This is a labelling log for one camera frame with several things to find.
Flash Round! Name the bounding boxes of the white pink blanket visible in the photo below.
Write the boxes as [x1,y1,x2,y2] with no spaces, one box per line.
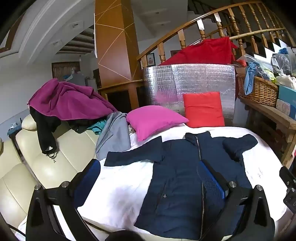
[17,123,287,241]

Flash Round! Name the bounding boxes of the grey garment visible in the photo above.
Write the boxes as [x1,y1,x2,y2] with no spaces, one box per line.
[95,112,131,161]

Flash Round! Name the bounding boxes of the cream leather sofa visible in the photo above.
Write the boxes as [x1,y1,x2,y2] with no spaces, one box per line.
[0,113,100,232]

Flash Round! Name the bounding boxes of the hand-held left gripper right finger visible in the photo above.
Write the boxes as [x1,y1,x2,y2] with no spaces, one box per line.
[199,159,275,241]

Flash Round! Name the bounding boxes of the patterned tissue box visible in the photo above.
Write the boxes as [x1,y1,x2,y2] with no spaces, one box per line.
[276,99,296,120]

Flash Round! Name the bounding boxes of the light blue cardboard box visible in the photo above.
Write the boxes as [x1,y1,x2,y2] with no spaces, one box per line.
[277,85,296,109]

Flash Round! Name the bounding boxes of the teal garment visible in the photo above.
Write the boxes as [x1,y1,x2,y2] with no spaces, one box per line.
[87,120,107,135]

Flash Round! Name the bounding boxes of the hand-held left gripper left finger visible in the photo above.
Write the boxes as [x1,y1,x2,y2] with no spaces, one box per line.
[25,159,101,241]

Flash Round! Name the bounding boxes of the large red cloth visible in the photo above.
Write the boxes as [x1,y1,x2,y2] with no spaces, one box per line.
[159,37,238,66]

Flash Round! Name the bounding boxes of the red pillow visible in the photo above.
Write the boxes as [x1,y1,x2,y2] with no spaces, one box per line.
[183,92,225,128]

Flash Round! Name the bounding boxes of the clear plastic bag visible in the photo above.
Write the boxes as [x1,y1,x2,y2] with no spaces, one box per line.
[270,53,293,76]

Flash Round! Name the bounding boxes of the neon yellow cloth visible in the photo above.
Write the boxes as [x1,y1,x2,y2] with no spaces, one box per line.
[261,67,275,80]

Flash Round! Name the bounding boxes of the beige plastic bag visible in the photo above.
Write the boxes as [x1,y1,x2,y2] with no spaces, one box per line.
[275,74,296,90]

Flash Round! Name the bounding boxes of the light blue cloth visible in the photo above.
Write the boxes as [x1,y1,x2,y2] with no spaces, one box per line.
[244,62,260,95]

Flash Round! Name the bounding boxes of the magenta fleece garment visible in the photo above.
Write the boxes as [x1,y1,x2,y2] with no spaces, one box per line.
[28,78,118,121]

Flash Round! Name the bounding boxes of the silver foil insulation panel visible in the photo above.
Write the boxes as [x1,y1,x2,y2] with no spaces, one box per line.
[143,64,236,127]

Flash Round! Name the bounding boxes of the person's black pants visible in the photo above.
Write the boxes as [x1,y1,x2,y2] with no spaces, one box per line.
[107,229,141,241]

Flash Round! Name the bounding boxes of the orange wooden pillar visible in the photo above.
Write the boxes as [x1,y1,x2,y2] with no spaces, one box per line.
[94,0,145,114]

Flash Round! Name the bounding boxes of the wooden stair railing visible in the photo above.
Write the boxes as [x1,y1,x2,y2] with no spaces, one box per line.
[136,1,296,67]

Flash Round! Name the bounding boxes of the wicker basket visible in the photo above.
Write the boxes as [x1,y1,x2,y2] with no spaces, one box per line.
[236,74,279,107]

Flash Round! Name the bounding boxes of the black garment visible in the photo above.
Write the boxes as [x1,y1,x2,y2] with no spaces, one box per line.
[30,108,93,158]

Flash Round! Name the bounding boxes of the wooden bench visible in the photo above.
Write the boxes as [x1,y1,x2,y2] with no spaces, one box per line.
[238,95,296,169]

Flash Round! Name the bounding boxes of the navy zip jacket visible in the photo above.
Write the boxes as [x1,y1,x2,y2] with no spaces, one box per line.
[104,131,258,240]

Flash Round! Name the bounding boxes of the magenta pillow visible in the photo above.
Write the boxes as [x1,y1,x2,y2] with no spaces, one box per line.
[126,105,189,142]

